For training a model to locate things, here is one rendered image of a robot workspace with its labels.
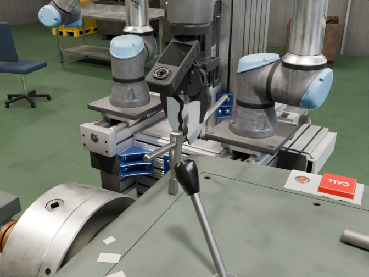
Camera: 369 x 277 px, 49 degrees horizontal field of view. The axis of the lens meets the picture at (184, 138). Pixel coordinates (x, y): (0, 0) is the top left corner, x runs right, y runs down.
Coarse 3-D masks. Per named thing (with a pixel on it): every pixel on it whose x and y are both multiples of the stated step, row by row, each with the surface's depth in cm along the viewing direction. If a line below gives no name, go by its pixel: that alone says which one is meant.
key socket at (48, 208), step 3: (51, 201) 74; (54, 201) 74; (57, 201) 74; (60, 201) 74; (48, 204) 73; (51, 204) 73; (54, 204) 74; (57, 204) 74; (60, 204) 73; (63, 204) 73; (48, 207) 73; (51, 207) 74; (54, 207) 74; (57, 207) 72; (60, 207) 72; (48, 210) 72; (51, 210) 72; (54, 210) 72
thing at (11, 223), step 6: (6, 222) 88; (12, 222) 88; (0, 228) 86; (6, 228) 86; (12, 228) 85; (0, 234) 85; (6, 234) 84; (0, 240) 85; (6, 240) 84; (0, 246) 85; (0, 252) 87
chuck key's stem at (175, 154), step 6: (174, 132) 69; (180, 132) 69; (174, 138) 69; (180, 138) 69; (180, 144) 69; (174, 150) 69; (180, 150) 70; (174, 156) 70; (180, 156) 70; (174, 162) 70; (174, 174) 71; (174, 180) 71; (174, 186) 71; (168, 192) 72; (174, 192) 72
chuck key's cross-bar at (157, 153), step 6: (222, 96) 87; (216, 102) 85; (222, 102) 86; (210, 108) 83; (216, 108) 83; (210, 114) 81; (186, 138) 72; (168, 144) 67; (174, 144) 68; (156, 150) 64; (162, 150) 65; (168, 150) 66; (144, 156) 61; (150, 156) 62; (156, 156) 63
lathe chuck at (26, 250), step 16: (48, 192) 76; (64, 192) 76; (80, 192) 77; (96, 192) 77; (32, 208) 73; (64, 208) 72; (16, 224) 71; (32, 224) 70; (48, 224) 69; (16, 240) 69; (32, 240) 68; (48, 240) 67; (16, 256) 68; (32, 256) 67; (0, 272) 68; (16, 272) 67; (32, 272) 66
